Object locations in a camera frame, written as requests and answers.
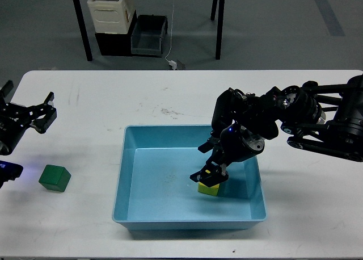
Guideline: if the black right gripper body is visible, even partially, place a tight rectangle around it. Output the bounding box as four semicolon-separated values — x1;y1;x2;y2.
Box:
211;123;265;165

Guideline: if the green block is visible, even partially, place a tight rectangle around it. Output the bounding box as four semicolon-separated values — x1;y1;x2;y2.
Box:
39;164;71;192

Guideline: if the black storage bin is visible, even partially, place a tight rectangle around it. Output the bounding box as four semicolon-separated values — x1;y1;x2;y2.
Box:
95;11;137;56

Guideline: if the cream plastic crate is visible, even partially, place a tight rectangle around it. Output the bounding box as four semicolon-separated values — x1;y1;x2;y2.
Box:
87;0;135;34

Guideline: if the white hanging cable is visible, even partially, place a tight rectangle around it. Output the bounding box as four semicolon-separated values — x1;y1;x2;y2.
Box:
164;0;175;62

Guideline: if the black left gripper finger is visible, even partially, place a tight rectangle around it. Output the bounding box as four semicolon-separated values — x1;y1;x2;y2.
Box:
0;80;14;106
24;92;57;134

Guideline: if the dark grey open bin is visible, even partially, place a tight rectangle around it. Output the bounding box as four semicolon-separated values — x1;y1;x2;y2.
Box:
131;15;168;57

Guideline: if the black table leg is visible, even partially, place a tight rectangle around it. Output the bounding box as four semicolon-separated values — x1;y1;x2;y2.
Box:
72;0;93;62
215;0;225;60
210;0;218;21

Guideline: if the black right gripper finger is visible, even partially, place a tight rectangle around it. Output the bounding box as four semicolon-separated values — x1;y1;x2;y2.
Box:
189;158;229;186
197;136;223;153

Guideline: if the black left table leg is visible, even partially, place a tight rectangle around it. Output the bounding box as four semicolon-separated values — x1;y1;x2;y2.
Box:
72;0;93;62

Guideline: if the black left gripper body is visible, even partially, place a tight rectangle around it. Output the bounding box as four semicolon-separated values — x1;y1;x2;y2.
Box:
1;103;27;155

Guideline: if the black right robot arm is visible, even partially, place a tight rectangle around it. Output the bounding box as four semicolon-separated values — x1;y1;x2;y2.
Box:
190;76;362;187

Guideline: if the black right table leg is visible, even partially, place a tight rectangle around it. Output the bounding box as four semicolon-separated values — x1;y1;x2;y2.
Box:
215;0;225;60

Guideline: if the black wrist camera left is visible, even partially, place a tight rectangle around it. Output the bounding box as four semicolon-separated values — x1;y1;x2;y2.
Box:
0;161;23;187

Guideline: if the yellow block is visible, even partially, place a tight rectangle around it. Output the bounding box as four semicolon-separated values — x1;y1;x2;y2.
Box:
197;182;220;196

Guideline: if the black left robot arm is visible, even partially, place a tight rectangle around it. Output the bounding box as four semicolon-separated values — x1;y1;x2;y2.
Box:
1;80;57;156

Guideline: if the white power adapter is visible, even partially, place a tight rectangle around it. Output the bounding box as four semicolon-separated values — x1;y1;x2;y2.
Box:
168;60;178;70

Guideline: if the light blue plastic box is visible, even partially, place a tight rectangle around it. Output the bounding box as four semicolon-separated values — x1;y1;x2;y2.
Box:
112;125;267;230

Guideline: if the black rear table leg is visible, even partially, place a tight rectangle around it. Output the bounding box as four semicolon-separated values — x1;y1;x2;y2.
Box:
210;0;218;21

